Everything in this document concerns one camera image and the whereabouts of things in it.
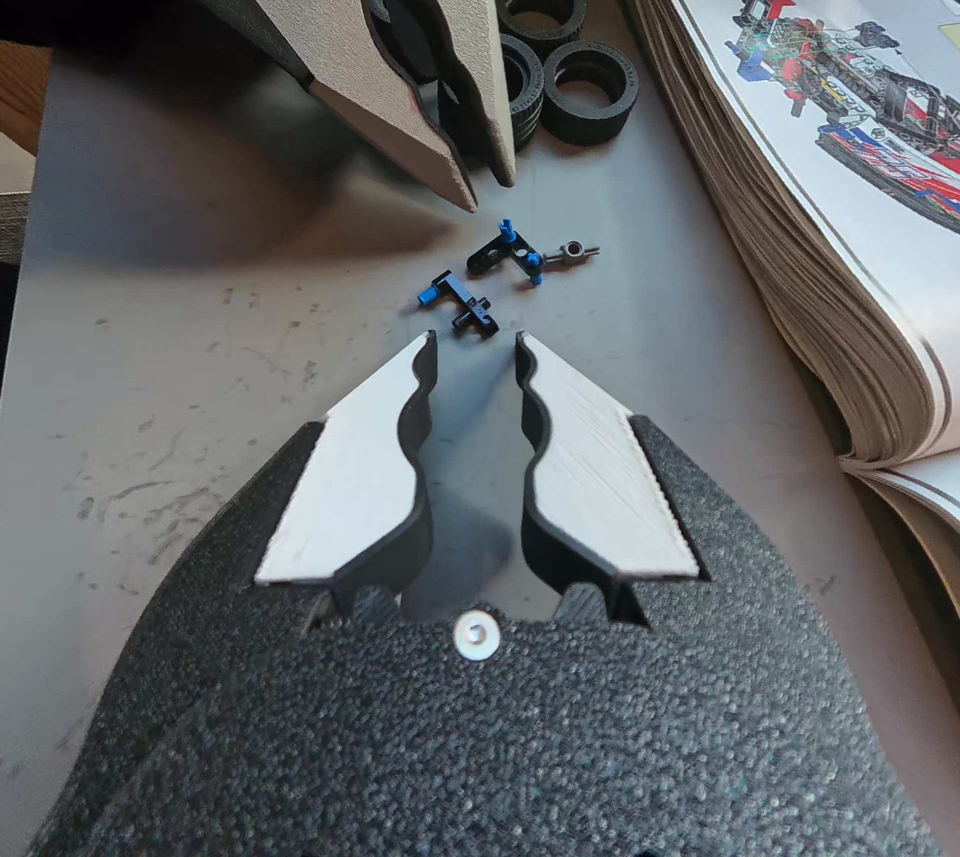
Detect wooden furniture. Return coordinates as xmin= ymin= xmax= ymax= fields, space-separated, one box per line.
xmin=0 ymin=39 xmax=54 ymax=157

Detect black angled beam blue pin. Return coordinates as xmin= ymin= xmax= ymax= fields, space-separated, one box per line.
xmin=414 ymin=270 xmax=500 ymax=337

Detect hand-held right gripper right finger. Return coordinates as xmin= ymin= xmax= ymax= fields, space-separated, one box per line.
xmin=514 ymin=330 xmax=702 ymax=624

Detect open instruction book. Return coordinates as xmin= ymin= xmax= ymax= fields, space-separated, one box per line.
xmin=618 ymin=0 xmax=960 ymax=618

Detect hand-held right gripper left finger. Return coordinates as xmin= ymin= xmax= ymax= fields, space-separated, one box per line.
xmin=253 ymin=329 xmax=440 ymax=614

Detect black rubber toy tyre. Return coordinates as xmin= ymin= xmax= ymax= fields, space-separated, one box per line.
xmin=360 ymin=0 xmax=444 ymax=86
xmin=498 ymin=0 xmax=588 ymax=44
xmin=541 ymin=39 xmax=640 ymax=147
xmin=438 ymin=33 xmax=545 ymax=155

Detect black beam two blue pins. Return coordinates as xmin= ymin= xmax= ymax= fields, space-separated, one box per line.
xmin=466 ymin=219 xmax=545 ymax=287

